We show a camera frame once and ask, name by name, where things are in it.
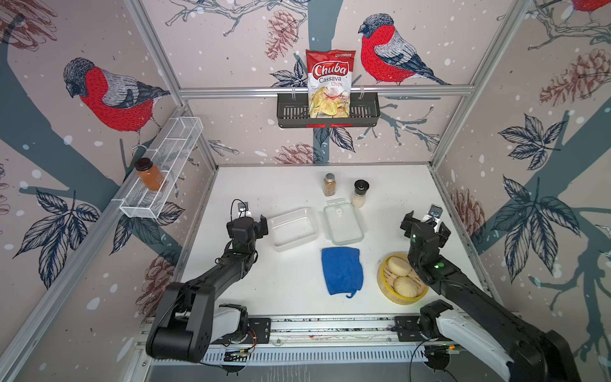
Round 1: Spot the clear plastic lunch box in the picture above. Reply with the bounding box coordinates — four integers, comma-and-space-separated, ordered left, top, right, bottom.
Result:
267, 207, 319, 251

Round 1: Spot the clear lunch box lid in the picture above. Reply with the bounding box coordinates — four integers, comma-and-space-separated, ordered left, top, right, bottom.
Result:
323, 198, 364, 246

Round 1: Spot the blue cloth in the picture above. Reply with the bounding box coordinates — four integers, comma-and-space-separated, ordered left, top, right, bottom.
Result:
321, 247, 364, 299

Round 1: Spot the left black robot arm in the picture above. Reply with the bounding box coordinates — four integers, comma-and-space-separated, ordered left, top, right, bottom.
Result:
146, 216, 269, 363

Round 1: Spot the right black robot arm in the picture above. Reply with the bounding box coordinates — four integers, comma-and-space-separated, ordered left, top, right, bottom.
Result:
400, 213, 580, 381

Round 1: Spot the upper white steamed bun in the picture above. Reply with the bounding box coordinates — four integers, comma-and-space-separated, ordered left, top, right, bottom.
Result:
387, 256, 413, 277

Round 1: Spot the white steamed bun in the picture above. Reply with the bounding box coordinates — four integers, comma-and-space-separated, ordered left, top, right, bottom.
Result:
393, 277, 420, 299
387, 256, 413, 277

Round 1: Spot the lower white steamed bun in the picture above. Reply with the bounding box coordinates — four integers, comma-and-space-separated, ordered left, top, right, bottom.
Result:
393, 277, 420, 299

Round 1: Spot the black cap salt shaker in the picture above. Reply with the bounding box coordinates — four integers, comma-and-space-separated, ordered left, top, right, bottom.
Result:
351, 179, 370, 208

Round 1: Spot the brown spice jar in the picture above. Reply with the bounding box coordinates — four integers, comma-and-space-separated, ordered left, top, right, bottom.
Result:
324, 173, 337, 197

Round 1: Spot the orange sauce bottle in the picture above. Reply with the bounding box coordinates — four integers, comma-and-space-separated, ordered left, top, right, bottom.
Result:
135, 157, 165, 192

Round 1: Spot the red cassava chips bag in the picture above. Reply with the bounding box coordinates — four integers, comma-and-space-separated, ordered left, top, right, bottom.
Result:
306, 49, 356, 119

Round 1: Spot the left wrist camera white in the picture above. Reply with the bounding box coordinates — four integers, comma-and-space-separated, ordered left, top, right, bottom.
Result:
238, 202, 251, 217

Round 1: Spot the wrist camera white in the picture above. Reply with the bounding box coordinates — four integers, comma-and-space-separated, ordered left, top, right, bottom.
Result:
238, 202, 251, 217
424, 204, 443, 223

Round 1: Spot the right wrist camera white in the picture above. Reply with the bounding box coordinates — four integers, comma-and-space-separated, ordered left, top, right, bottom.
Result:
424, 204, 443, 223

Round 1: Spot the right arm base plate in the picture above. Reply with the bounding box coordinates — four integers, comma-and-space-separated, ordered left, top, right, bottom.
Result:
391, 315, 428, 342

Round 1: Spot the right black cable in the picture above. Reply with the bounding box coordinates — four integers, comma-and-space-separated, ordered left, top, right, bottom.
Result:
408, 333, 459, 382

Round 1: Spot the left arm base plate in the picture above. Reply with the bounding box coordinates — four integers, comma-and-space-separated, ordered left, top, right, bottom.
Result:
212, 318, 271, 346

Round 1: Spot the white wire mesh shelf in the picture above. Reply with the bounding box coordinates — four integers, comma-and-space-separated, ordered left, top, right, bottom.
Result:
119, 116, 203, 219

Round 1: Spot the aluminium front rail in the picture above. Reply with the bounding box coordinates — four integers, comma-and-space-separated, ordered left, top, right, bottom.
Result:
135, 311, 531, 347

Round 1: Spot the black wall basket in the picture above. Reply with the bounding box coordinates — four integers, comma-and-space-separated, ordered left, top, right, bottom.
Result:
277, 92, 381, 128

